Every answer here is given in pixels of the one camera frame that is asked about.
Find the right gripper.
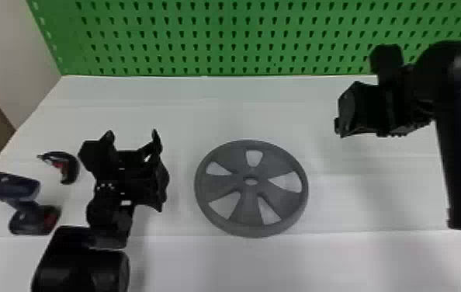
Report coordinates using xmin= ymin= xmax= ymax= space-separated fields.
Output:
xmin=334 ymin=67 xmax=436 ymax=139

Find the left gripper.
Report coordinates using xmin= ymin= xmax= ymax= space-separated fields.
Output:
xmin=77 ymin=128 xmax=164 ymax=207

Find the grey wheel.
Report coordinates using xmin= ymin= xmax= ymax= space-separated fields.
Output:
xmin=193 ymin=138 xmax=310 ymax=239

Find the black red curved part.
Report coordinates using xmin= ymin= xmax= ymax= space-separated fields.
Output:
xmin=36 ymin=151 xmax=81 ymax=186

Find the drill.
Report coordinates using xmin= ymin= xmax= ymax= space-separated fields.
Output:
xmin=0 ymin=169 xmax=62 ymax=237

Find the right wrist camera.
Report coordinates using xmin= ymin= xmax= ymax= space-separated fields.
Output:
xmin=368 ymin=43 xmax=405 ymax=85

